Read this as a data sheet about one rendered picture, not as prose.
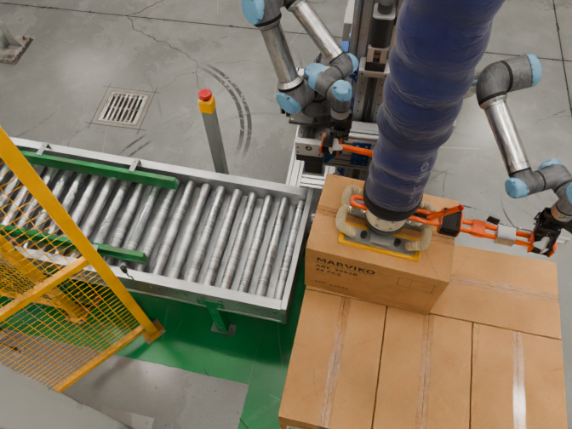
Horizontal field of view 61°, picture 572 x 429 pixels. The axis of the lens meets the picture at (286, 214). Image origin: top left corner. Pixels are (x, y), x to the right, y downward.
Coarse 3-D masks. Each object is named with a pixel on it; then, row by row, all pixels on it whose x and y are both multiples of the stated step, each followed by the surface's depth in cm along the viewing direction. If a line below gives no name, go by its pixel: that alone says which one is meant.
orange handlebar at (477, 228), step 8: (360, 152) 215; (368, 152) 214; (352, 200) 201; (360, 208) 200; (416, 216) 197; (432, 224) 195; (472, 224) 194; (480, 224) 194; (488, 224) 194; (472, 232) 193; (480, 232) 192; (488, 232) 192; (520, 232) 192; (528, 232) 192; (520, 240) 190
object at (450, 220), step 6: (444, 216) 196; (450, 216) 195; (456, 216) 195; (462, 216) 194; (444, 222) 194; (450, 222) 194; (456, 222) 194; (438, 228) 195; (444, 228) 192; (450, 228) 192; (456, 228) 193; (444, 234) 196; (450, 234) 195; (456, 234) 194
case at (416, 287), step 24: (336, 192) 220; (312, 240) 208; (336, 240) 207; (432, 240) 206; (312, 264) 218; (336, 264) 211; (360, 264) 205; (384, 264) 201; (408, 264) 201; (432, 264) 201; (336, 288) 233; (360, 288) 225; (384, 288) 218; (408, 288) 211; (432, 288) 205
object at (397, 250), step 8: (352, 224) 209; (360, 232) 206; (368, 232) 206; (344, 240) 205; (352, 240) 205; (360, 240) 205; (368, 240) 204; (392, 240) 204; (400, 240) 202; (408, 240) 204; (416, 240) 205; (360, 248) 205; (368, 248) 203; (376, 248) 203; (384, 248) 202; (392, 248) 202; (400, 248) 202; (400, 256) 201; (408, 256) 201; (416, 256) 201
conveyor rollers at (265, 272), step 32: (0, 160) 286; (224, 192) 270; (128, 224) 261; (160, 224) 260; (192, 224) 259; (224, 224) 258; (256, 224) 260; (160, 256) 249; (256, 256) 250; (288, 256) 248; (224, 288) 240
